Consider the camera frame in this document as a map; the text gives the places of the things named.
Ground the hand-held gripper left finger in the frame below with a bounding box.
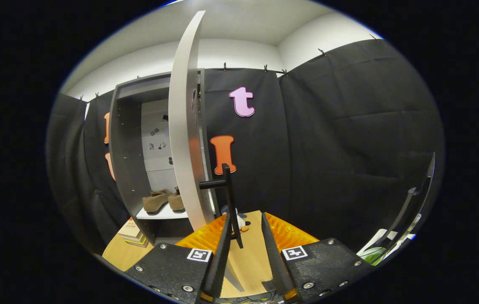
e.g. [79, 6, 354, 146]
[123, 212, 232, 304]

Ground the black door handle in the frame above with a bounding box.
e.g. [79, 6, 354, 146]
[199, 163, 243, 249]

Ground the small white toy figure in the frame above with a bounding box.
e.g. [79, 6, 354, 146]
[221, 205, 251, 233]

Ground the dark stand frame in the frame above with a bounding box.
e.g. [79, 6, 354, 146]
[381, 152, 436, 254]

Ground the stack of books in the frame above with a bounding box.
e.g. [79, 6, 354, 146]
[117, 217, 149, 248]

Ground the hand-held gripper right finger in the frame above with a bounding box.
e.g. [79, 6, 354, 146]
[261, 211, 374, 304]

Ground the dark grey shoe cabinet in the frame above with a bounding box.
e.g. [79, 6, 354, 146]
[109, 69, 219, 246]

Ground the black backdrop cloth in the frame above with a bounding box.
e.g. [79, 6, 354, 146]
[46, 39, 445, 258]

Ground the brown fuzzy shoe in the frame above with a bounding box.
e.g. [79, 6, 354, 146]
[142, 189, 172, 213]
[169, 187, 186, 212]

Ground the beige shoe cabinet door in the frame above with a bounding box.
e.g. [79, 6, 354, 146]
[169, 11, 219, 233]

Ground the white flat board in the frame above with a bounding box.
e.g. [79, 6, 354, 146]
[357, 213, 422, 266]

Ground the green round object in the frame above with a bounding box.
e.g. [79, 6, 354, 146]
[358, 246, 388, 266]

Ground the row of small cloth clips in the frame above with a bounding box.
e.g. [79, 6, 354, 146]
[78, 34, 381, 102]

